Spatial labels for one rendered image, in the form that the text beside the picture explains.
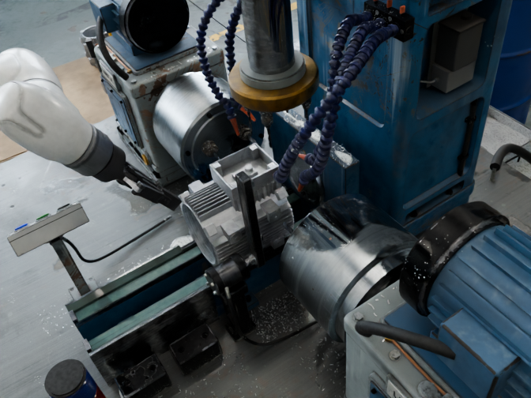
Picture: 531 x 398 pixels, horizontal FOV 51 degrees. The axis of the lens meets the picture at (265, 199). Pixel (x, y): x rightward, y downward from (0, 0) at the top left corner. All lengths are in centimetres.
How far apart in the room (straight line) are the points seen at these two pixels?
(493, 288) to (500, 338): 6
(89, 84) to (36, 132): 265
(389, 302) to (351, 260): 11
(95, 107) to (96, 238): 184
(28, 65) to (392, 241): 73
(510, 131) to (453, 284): 184
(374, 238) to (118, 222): 87
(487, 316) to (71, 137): 70
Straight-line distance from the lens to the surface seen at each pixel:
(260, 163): 124
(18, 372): 147
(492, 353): 73
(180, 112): 140
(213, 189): 121
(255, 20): 102
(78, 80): 371
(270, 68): 107
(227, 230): 116
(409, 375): 87
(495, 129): 256
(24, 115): 97
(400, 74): 111
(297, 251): 105
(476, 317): 74
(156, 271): 134
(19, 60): 114
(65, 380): 88
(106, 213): 170
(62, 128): 99
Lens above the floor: 193
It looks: 45 degrees down
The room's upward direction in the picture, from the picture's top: 8 degrees counter-clockwise
